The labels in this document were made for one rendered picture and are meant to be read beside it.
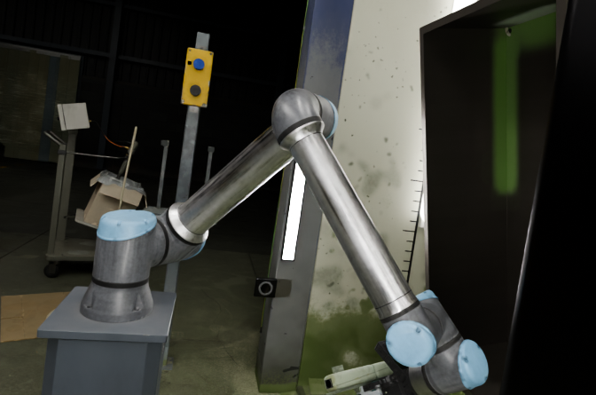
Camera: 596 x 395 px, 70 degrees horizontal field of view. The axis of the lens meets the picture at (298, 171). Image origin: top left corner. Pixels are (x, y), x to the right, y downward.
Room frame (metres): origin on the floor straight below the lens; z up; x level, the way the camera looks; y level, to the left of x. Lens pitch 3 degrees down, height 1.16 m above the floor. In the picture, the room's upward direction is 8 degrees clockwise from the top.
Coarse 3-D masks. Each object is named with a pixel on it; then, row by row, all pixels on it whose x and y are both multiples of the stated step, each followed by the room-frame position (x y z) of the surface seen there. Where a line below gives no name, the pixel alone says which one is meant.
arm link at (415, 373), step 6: (420, 366) 0.96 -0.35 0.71; (414, 372) 0.96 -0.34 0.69; (420, 372) 0.95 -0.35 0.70; (414, 378) 0.96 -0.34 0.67; (420, 378) 0.94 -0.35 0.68; (414, 384) 0.95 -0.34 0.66; (420, 384) 0.94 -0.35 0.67; (426, 384) 0.93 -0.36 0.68; (414, 390) 0.96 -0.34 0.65; (420, 390) 0.95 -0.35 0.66; (426, 390) 0.94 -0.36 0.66
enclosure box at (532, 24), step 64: (512, 0) 1.20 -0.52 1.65; (448, 64) 1.52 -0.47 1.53; (512, 64) 1.55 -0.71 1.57; (448, 128) 1.53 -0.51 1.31; (512, 128) 1.56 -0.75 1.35; (448, 192) 1.54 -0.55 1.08; (512, 192) 1.58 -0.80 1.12; (448, 256) 1.55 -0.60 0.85; (512, 256) 1.59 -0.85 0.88; (512, 320) 1.60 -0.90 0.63
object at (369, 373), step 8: (336, 368) 1.10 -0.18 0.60; (352, 368) 1.11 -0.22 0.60; (360, 368) 1.12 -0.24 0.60; (368, 368) 1.13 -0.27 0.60; (376, 368) 1.15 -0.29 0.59; (384, 368) 1.16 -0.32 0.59; (328, 376) 1.07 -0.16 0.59; (336, 376) 1.06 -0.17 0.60; (344, 376) 1.07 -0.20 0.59; (352, 376) 1.09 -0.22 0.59; (360, 376) 1.10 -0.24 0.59; (368, 376) 1.11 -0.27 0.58; (376, 376) 1.14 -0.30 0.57; (336, 384) 1.05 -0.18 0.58; (344, 384) 1.06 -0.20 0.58; (352, 384) 1.08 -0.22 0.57; (360, 384) 1.09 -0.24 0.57; (336, 392) 1.04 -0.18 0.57
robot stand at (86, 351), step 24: (72, 312) 1.11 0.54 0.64; (168, 312) 1.19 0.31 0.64; (48, 336) 1.00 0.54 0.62; (72, 336) 1.01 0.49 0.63; (96, 336) 1.02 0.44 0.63; (120, 336) 1.03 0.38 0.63; (144, 336) 1.05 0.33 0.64; (48, 360) 1.03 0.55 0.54; (72, 360) 1.02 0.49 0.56; (96, 360) 1.04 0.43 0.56; (120, 360) 1.05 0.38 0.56; (144, 360) 1.06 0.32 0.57; (48, 384) 1.03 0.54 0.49; (72, 384) 1.03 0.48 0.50; (96, 384) 1.04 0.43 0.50; (120, 384) 1.05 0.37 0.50; (144, 384) 1.07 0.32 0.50
